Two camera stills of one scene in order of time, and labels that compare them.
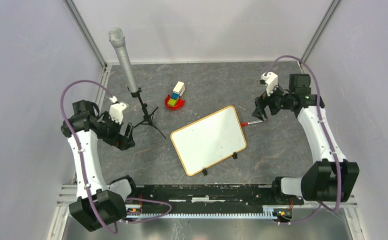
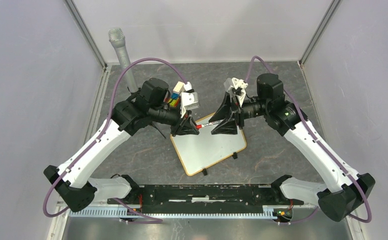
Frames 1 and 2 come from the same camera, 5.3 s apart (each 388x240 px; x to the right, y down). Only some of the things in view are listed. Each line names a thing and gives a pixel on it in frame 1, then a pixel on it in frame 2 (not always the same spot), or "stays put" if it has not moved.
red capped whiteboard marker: (245, 124) -> (199, 126)
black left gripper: (122, 142) -> (183, 126)
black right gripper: (261, 103) -> (233, 112)
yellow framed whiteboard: (209, 141) stays put
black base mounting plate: (207, 198) stays put
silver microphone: (117, 36) stays put
